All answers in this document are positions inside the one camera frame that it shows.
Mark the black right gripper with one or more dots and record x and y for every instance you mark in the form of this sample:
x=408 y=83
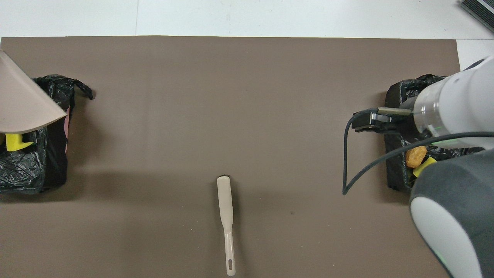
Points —
x=405 y=121

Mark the brown bread roll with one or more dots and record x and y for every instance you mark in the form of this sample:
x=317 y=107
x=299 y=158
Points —
x=415 y=157

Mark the green topped yellow sponge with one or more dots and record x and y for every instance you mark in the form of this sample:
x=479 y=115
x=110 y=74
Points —
x=423 y=166

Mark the beige hand brush black bristles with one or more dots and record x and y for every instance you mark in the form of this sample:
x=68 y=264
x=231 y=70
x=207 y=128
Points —
x=225 y=200

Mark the beige plastic dustpan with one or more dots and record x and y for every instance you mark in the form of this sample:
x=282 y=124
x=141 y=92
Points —
x=23 y=100

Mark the plain yellow sponge piece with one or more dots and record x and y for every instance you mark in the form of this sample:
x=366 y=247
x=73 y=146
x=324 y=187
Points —
x=16 y=142

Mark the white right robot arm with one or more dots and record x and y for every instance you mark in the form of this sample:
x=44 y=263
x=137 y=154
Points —
x=459 y=193

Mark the black bag lined pink bin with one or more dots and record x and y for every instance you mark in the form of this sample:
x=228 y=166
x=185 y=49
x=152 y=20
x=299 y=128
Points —
x=50 y=154

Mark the brown paper table mat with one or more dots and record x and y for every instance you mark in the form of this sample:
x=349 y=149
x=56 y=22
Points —
x=231 y=116

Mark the black ribbed device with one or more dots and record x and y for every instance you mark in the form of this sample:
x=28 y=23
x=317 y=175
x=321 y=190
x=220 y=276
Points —
x=480 y=11

